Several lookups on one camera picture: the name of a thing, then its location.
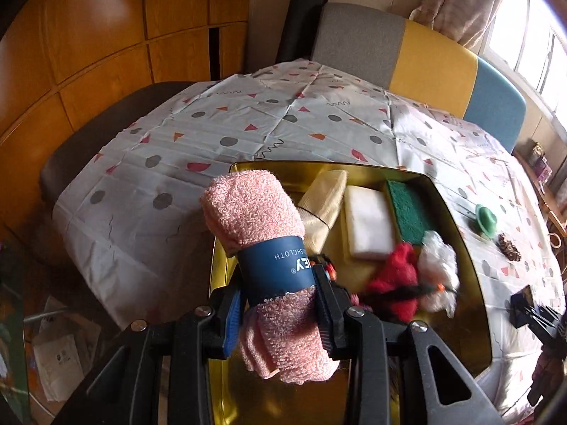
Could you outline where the green hat shaped bottle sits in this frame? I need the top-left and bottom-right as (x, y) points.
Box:
(475, 204), (498, 239)

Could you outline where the beige mesh cloth roll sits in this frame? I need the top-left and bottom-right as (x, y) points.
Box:
(297, 170), (348, 255)

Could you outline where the pink towel with blue band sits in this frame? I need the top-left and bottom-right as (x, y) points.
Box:
(201, 170), (339, 385)

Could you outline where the blue tissue pack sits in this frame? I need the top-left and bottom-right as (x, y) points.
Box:
(509, 285), (534, 328)

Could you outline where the gold tin box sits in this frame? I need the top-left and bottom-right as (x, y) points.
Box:
(202, 170), (499, 424)

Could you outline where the red fuzzy sock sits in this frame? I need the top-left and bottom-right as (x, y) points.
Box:
(360, 243), (418, 323)

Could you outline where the clear plastic bag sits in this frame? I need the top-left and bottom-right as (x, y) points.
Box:
(417, 230), (460, 318)

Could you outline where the white sponge block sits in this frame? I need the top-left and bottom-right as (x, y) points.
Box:
(344, 185), (396, 260)

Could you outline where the green scouring pad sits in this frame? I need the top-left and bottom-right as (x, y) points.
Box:
(385, 180), (437, 247)

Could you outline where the wooden side shelf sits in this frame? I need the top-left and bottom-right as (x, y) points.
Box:
(512, 150), (566, 238)

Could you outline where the grey yellow blue headboard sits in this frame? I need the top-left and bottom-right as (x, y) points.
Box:
(312, 3), (527, 152)

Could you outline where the beige curtain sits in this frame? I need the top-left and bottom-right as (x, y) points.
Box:
(409, 0), (503, 51)

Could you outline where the black rolled mat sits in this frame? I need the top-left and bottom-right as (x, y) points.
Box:
(276, 0), (328, 63)

